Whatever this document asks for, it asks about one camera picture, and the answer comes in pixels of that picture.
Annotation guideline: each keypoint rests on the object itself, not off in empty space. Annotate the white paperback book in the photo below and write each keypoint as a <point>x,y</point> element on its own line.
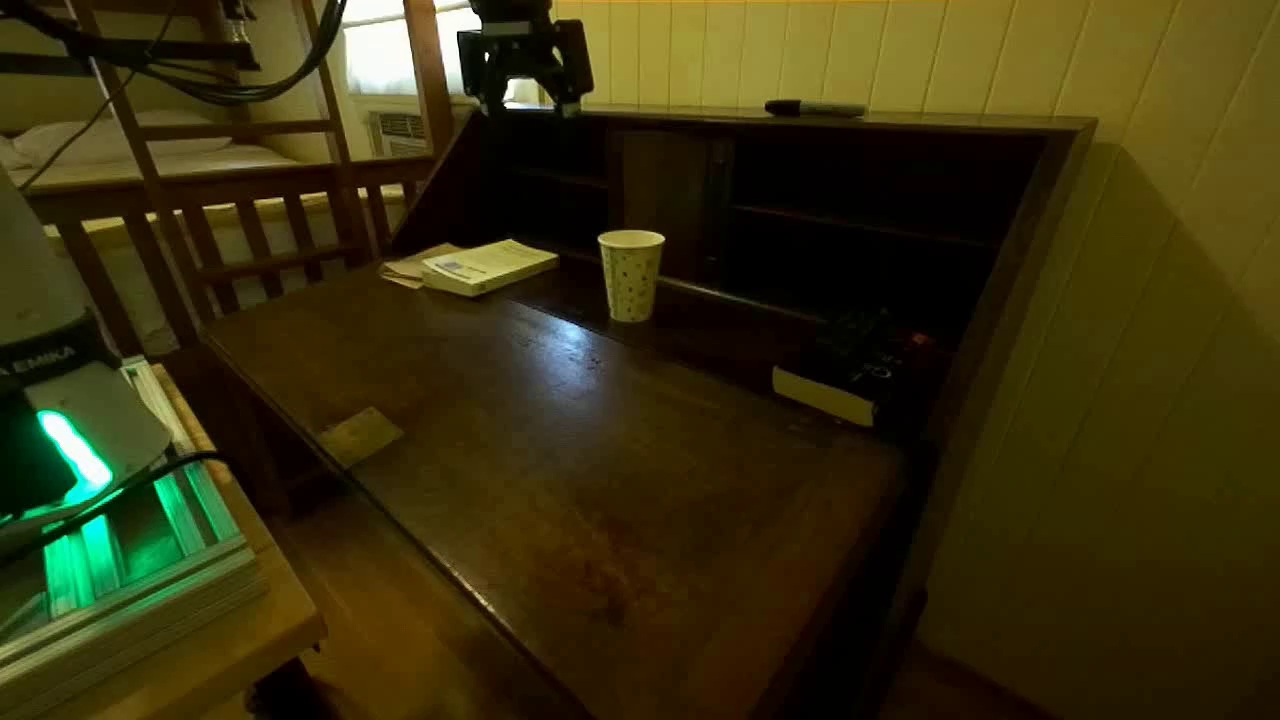
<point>484,266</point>

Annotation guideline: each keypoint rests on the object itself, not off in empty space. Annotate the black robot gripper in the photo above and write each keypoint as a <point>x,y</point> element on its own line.
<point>527,40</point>

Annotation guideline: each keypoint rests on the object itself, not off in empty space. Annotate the dark wooden secretary desk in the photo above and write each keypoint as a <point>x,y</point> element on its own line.
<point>644,521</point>

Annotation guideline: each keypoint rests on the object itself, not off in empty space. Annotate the small tan sticky note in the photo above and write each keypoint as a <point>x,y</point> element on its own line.
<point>363,436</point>

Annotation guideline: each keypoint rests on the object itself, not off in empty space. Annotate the black marker pen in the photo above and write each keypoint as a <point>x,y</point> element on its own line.
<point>814,110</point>

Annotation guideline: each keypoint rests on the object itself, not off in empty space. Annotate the wooden bed frame railing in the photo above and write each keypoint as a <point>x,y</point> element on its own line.
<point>160,266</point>

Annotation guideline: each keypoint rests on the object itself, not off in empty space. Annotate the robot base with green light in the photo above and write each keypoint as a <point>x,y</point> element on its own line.
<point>76,443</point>

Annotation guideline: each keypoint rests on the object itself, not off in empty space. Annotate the white dotted paper cup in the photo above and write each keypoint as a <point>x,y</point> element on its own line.
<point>629,260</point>

